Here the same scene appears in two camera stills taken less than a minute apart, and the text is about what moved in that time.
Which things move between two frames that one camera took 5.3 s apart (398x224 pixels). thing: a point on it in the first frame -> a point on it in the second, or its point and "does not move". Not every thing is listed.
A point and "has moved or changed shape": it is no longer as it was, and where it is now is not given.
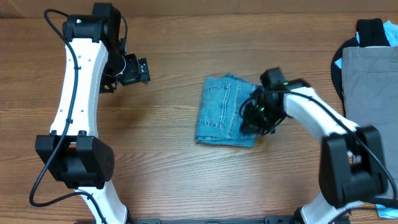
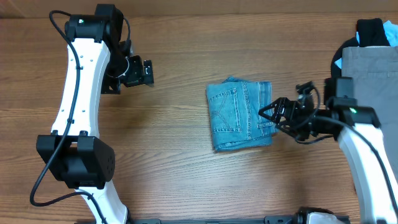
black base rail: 157,220 does not move
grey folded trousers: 370,84 does not move
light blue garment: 391,30 does not move
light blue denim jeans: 219,119 has moved or changed shape
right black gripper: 252,126 -> 290,108
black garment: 371,33 does not move
